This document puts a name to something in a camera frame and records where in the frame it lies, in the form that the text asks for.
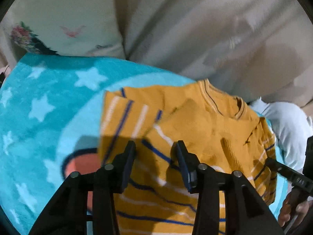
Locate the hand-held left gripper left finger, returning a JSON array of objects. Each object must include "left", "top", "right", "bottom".
[{"left": 29, "top": 141, "right": 136, "bottom": 235}]

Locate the pale blue cloth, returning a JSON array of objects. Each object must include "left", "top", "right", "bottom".
[{"left": 249, "top": 97, "right": 313, "bottom": 173}]

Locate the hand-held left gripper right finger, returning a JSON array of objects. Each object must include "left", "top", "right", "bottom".
[{"left": 172, "top": 140, "right": 285, "bottom": 235}]

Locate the yellow striped knit sweater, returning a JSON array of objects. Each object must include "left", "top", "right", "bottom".
[{"left": 97, "top": 79, "right": 278, "bottom": 235}]

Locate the teal star pattern blanket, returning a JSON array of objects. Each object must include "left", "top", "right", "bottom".
[{"left": 0, "top": 52, "right": 289, "bottom": 235}]

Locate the beige bed sheet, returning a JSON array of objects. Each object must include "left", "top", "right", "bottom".
[{"left": 0, "top": 0, "right": 313, "bottom": 118}]

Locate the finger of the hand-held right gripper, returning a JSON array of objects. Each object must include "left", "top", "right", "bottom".
[{"left": 265, "top": 158, "right": 308, "bottom": 191}]

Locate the white floral print pillow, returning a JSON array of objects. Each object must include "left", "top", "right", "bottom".
[{"left": 2, "top": 0, "right": 126, "bottom": 59}]

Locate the person's right hand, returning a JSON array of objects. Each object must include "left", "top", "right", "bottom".
[{"left": 278, "top": 193, "right": 313, "bottom": 229}]

